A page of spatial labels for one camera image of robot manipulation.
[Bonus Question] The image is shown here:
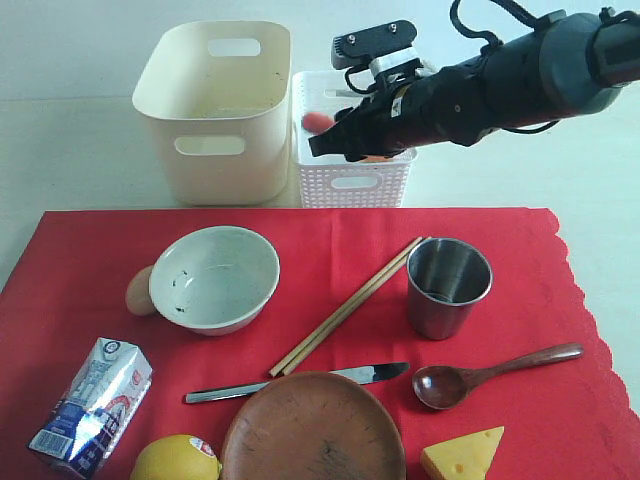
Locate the blue white milk carton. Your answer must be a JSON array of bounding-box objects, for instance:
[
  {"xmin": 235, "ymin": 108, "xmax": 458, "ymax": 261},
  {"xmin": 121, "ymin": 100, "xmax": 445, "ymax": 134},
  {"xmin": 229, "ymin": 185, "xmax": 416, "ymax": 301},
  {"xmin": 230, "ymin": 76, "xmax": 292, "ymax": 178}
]
[{"xmin": 27, "ymin": 337, "xmax": 153, "ymax": 479}]

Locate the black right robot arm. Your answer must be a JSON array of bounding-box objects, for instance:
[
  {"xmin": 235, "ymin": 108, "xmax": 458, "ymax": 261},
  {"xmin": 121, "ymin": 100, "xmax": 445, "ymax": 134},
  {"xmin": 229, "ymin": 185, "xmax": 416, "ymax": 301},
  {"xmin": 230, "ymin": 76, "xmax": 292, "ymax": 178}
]
[{"xmin": 309, "ymin": 1, "xmax": 639, "ymax": 162}]

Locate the white woven plastic basket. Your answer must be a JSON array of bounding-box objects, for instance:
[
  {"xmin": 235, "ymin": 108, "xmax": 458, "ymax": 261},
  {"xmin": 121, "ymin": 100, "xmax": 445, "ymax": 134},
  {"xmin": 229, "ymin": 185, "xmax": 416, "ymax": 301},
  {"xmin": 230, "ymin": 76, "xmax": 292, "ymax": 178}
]
[{"xmin": 291, "ymin": 71, "xmax": 417, "ymax": 208}]

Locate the yellow lemon with sticker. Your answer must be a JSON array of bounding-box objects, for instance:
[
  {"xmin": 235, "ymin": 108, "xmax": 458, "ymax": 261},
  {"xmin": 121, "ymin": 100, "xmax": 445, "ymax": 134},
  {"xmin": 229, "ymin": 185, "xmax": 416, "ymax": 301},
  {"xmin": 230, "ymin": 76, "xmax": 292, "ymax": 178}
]
[{"xmin": 130, "ymin": 434, "xmax": 222, "ymax": 479}]

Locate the upper wooden chopstick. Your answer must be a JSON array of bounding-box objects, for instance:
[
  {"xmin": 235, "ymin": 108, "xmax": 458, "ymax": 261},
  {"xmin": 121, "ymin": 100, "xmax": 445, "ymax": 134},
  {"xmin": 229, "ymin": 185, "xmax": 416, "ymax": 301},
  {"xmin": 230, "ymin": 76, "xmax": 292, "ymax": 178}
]
[{"xmin": 269, "ymin": 236, "xmax": 424, "ymax": 378}]

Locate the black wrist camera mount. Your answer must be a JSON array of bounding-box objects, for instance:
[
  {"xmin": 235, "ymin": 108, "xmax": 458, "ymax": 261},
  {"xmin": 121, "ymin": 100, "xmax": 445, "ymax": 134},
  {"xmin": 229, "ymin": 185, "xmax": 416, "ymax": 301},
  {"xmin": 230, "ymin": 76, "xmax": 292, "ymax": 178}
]
[{"xmin": 331, "ymin": 20, "xmax": 417, "ymax": 70}]

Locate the steel table knife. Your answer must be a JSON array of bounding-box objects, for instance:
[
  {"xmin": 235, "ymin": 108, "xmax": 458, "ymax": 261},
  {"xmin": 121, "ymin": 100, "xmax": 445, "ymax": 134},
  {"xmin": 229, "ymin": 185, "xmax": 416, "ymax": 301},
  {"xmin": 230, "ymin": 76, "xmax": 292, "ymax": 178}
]
[{"xmin": 182, "ymin": 362, "xmax": 410, "ymax": 404}]

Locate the brown egg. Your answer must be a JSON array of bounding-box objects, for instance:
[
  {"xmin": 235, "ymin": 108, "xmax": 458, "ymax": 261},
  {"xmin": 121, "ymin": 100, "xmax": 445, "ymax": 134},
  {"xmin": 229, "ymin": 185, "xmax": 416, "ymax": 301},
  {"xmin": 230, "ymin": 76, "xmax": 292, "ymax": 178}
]
[{"xmin": 125, "ymin": 266, "xmax": 156, "ymax": 316}]

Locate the yellow cheese wedge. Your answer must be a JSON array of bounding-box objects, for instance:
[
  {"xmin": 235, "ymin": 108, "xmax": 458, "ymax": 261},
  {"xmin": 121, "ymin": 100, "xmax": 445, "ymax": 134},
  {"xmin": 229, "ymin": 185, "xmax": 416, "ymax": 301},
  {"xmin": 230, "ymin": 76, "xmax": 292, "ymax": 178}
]
[{"xmin": 420, "ymin": 426, "xmax": 505, "ymax": 480}]

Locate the orange fried food piece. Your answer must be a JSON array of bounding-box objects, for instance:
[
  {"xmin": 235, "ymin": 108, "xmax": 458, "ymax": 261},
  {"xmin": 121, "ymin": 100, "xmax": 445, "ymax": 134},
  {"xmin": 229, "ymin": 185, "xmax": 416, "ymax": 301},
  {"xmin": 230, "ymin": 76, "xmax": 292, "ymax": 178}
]
[{"xmin": 359, "ymin": 155, "xmax": 394, "ymax": 164}]

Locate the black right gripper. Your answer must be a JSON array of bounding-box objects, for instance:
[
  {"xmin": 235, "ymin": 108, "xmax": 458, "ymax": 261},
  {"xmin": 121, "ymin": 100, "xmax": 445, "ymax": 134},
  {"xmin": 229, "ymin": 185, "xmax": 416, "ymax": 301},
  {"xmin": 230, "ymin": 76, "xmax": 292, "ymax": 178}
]
[{"xmin": 308, "ymin": 67, "xmax": 493, "ymax": 163}]

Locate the cream plastic bin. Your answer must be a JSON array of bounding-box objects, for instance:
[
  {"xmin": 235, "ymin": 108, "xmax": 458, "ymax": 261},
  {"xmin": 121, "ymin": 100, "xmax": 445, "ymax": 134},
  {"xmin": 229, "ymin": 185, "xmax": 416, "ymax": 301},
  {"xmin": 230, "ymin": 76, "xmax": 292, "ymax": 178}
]
[{"xmin": 132, "ymin": 20, "xmax": 292, "ymax": 205}]

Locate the stainless steel cup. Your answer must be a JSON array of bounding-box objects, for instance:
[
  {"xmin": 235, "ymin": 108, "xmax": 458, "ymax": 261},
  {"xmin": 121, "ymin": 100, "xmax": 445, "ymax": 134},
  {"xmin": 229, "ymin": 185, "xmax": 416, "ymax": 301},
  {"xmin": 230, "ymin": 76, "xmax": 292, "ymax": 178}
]
[{"xmin": 406, "ymin": 238, "xmax": 493, "ymax": 341}]

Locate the dark wooden spoon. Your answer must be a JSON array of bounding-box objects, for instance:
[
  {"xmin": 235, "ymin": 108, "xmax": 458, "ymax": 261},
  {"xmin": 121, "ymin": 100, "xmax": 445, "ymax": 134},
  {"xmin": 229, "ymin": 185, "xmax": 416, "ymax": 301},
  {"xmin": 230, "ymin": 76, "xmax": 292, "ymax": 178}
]
[{"xmin": 412, "ymin": 342, "xmax": 585, "ymax": 411}]

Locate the brown wooden plate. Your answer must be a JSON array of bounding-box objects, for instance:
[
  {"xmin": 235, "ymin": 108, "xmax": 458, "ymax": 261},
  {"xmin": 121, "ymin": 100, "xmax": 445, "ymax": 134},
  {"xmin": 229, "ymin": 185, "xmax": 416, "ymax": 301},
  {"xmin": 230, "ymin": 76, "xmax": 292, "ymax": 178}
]
[{"xmin": 221, "ymin": 372, "xmax": 407, "ymax": 479}]

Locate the red sausage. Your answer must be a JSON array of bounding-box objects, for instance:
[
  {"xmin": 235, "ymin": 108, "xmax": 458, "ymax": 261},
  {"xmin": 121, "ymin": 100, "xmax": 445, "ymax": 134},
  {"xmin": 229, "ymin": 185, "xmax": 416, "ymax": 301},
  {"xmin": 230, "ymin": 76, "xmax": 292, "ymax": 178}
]
[{"xmin": 301, "ymin": 112, "xmax": 335, "ymax": 135}]

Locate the red table mat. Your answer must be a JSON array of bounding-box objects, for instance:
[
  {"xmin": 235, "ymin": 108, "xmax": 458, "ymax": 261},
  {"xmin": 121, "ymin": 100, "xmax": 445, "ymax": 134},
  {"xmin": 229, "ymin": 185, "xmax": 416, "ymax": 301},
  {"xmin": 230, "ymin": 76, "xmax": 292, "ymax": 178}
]
[{"xmin": 1, "ymin": 208, "xmax": 639, "ymax": 479}]

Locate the white enamel bowl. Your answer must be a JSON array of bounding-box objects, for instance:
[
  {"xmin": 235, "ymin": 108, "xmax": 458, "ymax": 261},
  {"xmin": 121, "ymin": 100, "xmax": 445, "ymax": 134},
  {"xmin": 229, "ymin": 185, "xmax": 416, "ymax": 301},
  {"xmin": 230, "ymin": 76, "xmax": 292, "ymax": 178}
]
[{"xmin": 148, "ymin": 225, "xmax": 280, "ymax": 336}]

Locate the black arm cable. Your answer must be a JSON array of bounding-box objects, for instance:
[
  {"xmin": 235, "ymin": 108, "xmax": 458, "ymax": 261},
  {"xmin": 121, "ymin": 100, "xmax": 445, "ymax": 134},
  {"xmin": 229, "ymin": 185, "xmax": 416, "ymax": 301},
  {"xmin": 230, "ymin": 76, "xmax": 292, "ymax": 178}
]
[{"xmin": 448, "ymin": 0, "xmax": 546, "ymax": 51}]

